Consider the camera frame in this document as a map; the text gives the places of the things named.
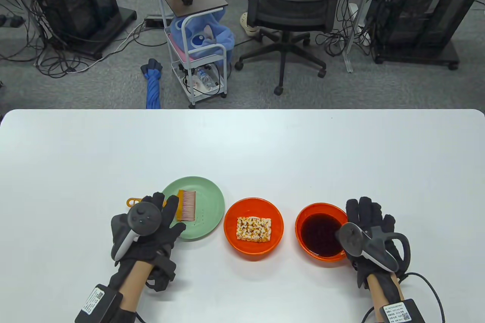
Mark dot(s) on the person's left hand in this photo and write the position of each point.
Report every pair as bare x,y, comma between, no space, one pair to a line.
153,249

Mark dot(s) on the person's right hand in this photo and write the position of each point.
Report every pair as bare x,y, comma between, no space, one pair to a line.
369,213

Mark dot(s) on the grey tracking controller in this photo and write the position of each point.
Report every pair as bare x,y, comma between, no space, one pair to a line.
350,239
144,219

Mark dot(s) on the dark soy sauce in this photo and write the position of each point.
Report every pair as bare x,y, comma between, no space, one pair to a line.
318,234

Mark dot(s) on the rectangular puffed rice cake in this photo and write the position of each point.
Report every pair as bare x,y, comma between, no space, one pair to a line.
254,229

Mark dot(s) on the person's left forearm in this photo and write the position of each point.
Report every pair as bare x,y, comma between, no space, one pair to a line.
136,285

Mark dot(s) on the person's right forearm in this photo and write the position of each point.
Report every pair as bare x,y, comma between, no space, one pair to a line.
382,289

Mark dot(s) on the orange bowl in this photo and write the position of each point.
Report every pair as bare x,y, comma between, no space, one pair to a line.
235,241
302,214

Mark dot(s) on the green plate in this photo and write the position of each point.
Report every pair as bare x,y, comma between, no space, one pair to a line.
208,202

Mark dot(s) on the black labelled sensor box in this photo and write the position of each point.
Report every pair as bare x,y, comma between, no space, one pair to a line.
403,311
94,300

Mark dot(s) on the white metal table leg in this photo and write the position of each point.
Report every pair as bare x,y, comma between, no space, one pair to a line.
348,61

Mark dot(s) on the blue folded umbrella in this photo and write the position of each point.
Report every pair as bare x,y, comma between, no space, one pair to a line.
153,88

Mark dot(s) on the clear water bottle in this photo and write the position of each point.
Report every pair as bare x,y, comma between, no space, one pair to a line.
205,78

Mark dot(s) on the pink cushion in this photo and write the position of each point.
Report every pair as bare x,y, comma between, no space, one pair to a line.
178,49

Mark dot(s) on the blue plush toy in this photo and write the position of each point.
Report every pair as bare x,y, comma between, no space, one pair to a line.
214,35

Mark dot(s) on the black power adapter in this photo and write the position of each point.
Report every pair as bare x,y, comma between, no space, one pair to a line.
15,21

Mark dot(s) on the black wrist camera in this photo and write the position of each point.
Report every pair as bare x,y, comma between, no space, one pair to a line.
163,273
362,277

